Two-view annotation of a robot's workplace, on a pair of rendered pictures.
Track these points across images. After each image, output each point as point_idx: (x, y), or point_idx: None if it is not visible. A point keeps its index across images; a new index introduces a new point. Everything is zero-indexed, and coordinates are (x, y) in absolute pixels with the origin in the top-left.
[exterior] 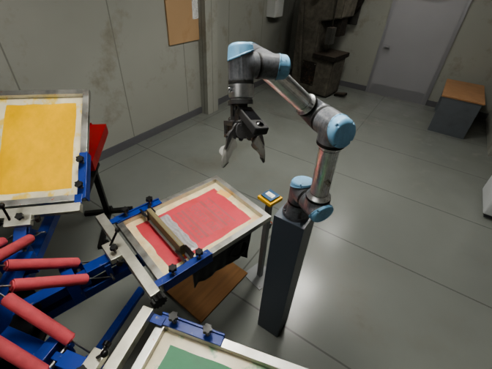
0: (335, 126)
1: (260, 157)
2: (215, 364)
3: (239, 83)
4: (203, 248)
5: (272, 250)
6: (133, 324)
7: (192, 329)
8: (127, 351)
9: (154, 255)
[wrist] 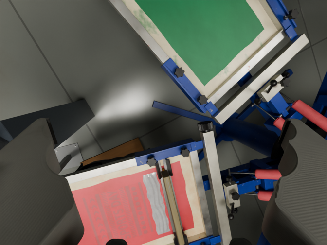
0: None
1: (56, 139)
2: (177, 50)
3: None
4: (138, 171)
5: (58, 139)
6: (233, 110)
7: (187, 84)
8: (243, 89)
9: (188, 181)
